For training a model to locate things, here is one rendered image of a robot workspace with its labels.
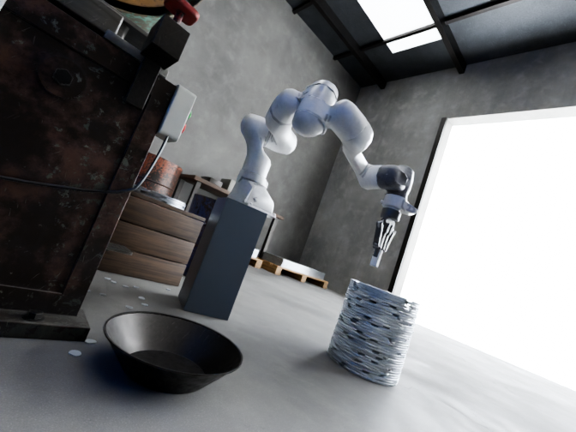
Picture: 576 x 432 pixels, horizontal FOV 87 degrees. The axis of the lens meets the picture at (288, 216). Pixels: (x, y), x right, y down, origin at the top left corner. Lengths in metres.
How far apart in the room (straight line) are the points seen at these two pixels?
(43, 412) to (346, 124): 0.96
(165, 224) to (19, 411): 1.00
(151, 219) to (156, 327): 0.68
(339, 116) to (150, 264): 1.02
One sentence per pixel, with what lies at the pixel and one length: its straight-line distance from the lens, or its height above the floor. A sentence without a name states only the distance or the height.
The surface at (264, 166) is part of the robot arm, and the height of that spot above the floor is 0.63.
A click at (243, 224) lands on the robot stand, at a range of 1.21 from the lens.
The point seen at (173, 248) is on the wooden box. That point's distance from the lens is 1.51.
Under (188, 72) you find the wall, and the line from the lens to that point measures 4.88.
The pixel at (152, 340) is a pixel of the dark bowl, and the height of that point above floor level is 0.02.
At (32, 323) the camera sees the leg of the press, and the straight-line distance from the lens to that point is 0.79.
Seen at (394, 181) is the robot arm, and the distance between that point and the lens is 1.20.
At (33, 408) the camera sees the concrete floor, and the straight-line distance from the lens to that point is 0.62.
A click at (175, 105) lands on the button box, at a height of 0.57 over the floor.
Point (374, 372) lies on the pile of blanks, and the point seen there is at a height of 0.03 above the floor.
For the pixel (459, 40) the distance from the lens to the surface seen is 6.00.
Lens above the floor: 0.32
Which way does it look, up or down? 7 degrees up
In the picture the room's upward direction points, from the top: 20 degrees clockwise
